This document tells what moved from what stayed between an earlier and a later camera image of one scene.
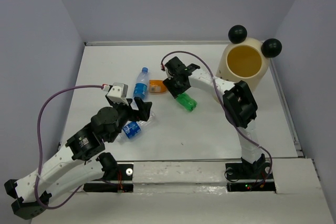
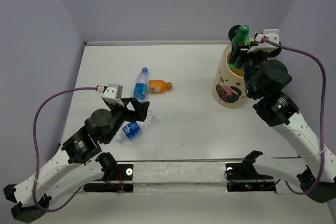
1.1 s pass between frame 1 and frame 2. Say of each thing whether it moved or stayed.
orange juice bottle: stayed
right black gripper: moved
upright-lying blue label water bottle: stayed
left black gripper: stayed
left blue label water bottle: stayed
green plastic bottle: moved
